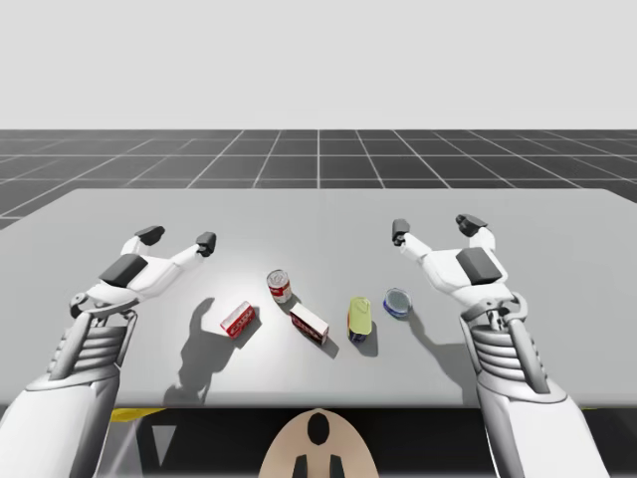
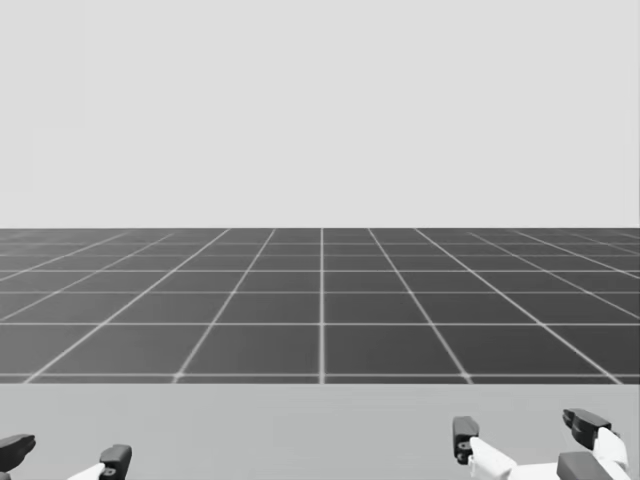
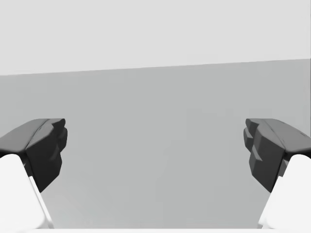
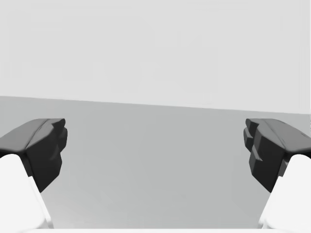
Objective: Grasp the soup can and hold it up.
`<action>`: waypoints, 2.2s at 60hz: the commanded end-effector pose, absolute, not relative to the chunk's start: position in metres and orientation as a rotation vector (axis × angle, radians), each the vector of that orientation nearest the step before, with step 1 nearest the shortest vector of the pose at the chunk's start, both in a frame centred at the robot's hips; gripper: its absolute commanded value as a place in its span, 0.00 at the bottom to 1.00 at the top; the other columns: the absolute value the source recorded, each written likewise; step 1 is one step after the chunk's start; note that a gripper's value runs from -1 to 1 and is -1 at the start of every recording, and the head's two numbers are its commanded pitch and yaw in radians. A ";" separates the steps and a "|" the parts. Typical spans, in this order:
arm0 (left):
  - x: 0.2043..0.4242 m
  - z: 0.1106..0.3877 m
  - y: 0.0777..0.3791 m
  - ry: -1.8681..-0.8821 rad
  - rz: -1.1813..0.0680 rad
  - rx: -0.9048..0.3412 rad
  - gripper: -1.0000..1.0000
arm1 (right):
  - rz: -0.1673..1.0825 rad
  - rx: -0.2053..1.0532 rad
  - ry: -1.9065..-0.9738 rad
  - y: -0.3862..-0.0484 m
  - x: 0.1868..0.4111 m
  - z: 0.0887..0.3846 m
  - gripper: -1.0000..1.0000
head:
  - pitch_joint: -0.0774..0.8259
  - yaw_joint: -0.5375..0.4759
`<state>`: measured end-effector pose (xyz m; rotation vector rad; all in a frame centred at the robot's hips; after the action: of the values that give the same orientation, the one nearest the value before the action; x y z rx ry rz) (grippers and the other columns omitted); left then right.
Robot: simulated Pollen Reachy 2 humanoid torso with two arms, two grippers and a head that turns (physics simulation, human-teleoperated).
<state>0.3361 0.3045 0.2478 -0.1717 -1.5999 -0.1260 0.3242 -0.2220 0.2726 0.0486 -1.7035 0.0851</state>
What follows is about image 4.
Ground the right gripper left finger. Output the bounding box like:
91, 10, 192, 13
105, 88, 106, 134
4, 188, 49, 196
0, 118, 69, 229

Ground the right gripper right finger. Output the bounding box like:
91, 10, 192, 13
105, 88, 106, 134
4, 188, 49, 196
243, 118, 311, 229

